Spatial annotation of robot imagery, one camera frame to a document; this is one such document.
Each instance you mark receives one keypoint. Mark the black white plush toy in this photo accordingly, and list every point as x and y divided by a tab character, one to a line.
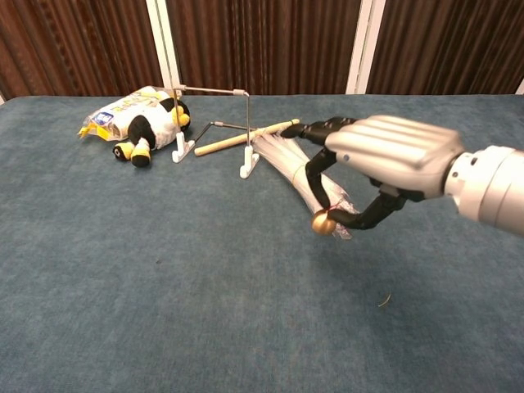
155	127

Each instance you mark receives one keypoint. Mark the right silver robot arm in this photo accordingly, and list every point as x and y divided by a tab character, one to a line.
491	188

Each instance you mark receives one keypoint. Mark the small green thread scrap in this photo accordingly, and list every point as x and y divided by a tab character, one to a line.
385	301

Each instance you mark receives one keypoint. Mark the metal triangle instrument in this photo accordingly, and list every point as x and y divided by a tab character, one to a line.
204	133

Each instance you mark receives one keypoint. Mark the clear plastic snack bag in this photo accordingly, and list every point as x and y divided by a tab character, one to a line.
114	116

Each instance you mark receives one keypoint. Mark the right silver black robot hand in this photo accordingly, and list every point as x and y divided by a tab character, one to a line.
393	145

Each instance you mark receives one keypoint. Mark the wooden drumstick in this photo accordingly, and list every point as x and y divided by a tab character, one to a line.
229	141

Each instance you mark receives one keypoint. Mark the blue table cloth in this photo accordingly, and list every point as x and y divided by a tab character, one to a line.
163	266

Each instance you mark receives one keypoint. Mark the bundle of clear plastic straws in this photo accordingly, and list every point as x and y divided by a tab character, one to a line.
282	163

